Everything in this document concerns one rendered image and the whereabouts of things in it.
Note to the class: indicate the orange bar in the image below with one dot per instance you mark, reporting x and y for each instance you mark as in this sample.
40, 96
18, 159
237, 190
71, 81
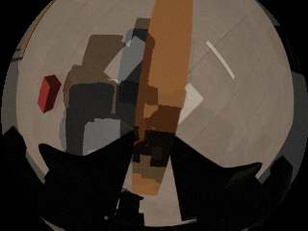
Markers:
164, 71

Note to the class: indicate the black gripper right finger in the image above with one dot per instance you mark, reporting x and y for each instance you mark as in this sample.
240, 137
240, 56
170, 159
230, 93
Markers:
199, 181

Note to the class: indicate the red rectangular block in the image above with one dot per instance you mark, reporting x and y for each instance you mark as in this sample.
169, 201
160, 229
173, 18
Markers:
48, 93

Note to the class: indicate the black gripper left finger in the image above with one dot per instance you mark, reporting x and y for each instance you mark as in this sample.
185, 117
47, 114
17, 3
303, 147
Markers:
101, 172

